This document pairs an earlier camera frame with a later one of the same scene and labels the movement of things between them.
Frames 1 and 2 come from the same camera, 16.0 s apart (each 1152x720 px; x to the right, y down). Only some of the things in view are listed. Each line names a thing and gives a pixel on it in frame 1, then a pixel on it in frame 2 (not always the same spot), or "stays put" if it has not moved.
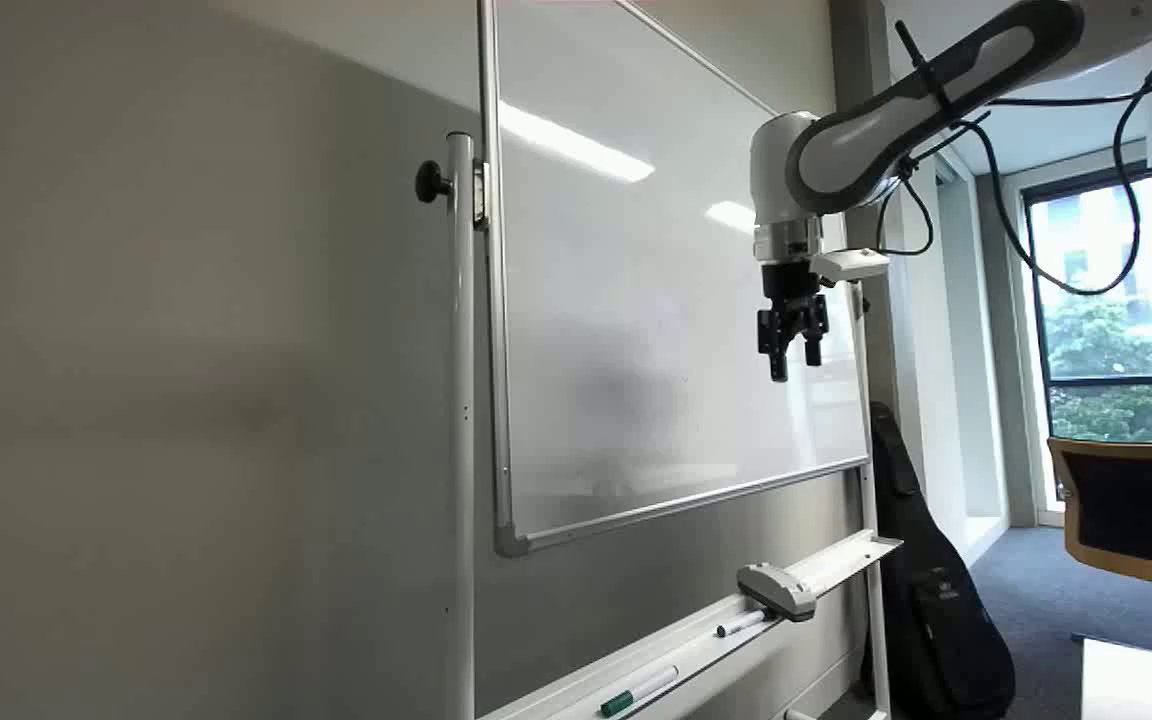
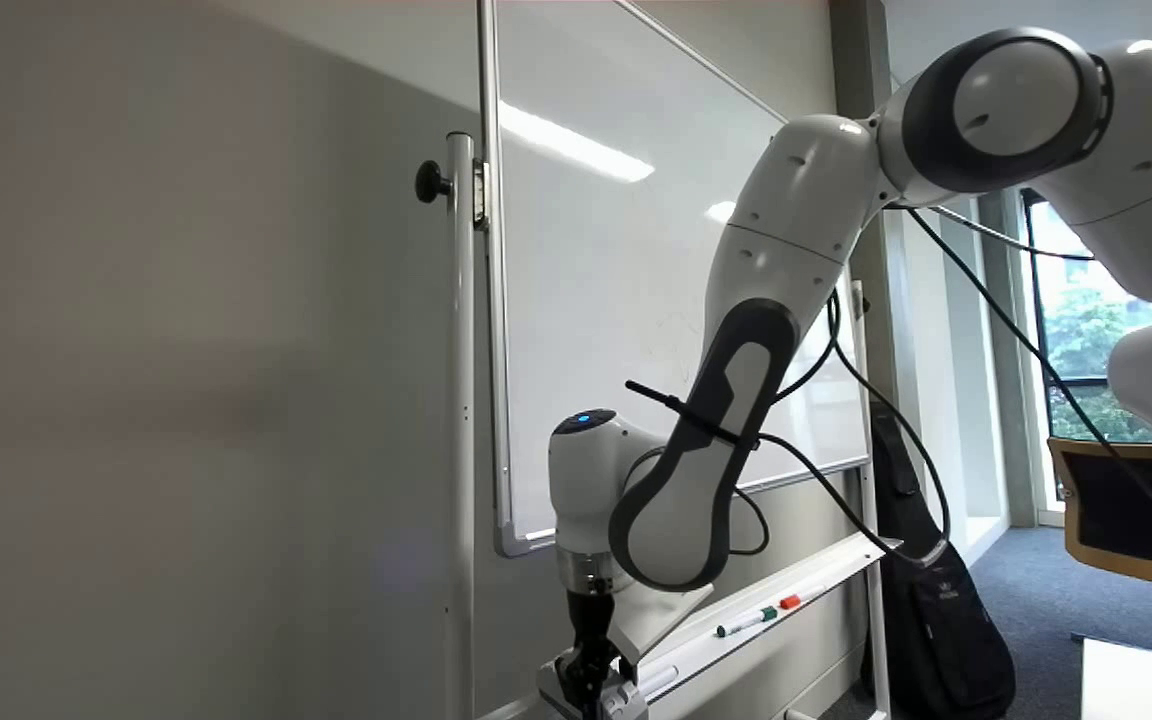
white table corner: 1139,681 stays put
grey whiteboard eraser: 775,595 to 614,703
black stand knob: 431,185 stays put
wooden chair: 1141,508 stays put
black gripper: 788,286 to 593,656
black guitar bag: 948,652 stays put
